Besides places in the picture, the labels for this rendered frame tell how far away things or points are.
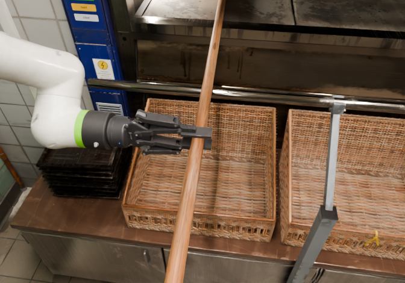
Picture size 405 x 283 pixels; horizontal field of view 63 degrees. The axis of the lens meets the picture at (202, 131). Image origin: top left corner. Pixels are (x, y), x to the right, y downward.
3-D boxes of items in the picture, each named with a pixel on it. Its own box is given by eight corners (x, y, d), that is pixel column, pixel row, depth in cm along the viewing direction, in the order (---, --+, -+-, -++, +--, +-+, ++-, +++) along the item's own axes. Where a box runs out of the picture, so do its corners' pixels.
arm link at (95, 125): (86, 158, 78) (75, 130, 72) (102, 125, 87) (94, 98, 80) (111, 161, 78) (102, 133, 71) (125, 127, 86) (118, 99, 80)
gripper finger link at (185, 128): (175, 127, 76) (174, 117, 74) (196, 128, 76) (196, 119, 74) (173, 131, 75) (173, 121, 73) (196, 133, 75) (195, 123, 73)
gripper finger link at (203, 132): (182, 127, 77) (182, 125, 77) (212, 129, 77) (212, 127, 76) (181, 136, 75) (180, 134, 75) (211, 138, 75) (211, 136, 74)
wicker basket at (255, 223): (152, 140, 162) (146, 96, 143) (268, 150, 157) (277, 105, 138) (125, 229, 127) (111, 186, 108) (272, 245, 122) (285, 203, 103)
